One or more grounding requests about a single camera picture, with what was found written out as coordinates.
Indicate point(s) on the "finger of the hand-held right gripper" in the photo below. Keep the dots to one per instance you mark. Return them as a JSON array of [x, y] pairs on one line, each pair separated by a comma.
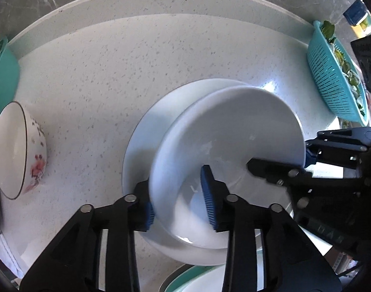
[[273, 172], [337, 146]]

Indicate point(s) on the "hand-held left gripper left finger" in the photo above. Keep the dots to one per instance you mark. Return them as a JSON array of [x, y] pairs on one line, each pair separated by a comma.
[[149, 216]]

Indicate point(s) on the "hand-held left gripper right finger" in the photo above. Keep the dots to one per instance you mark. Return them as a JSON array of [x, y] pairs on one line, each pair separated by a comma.
[[208, 197]]

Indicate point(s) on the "white ceramic bowl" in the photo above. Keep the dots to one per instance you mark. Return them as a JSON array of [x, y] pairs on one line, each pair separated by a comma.
[[149, 140], [234, 133]]

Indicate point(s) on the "teal floral plate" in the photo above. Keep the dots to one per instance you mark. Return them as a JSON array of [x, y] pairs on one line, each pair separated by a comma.
[[200, 281]]

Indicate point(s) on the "teal plastic colander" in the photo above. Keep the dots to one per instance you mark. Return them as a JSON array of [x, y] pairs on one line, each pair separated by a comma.
[[328, 76]]

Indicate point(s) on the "leafy green vegetables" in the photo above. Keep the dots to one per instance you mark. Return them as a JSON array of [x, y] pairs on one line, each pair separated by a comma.
[[348, 70]]

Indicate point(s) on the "dark blue box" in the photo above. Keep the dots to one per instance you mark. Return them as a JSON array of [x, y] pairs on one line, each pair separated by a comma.
[[354, 12]]

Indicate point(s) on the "pink floral bowl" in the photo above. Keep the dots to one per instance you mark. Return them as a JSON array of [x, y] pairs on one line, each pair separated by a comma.
[[12, 152]]

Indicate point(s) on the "teal plastic basin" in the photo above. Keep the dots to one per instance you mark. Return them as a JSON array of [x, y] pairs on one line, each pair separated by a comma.
[[6, 79]]

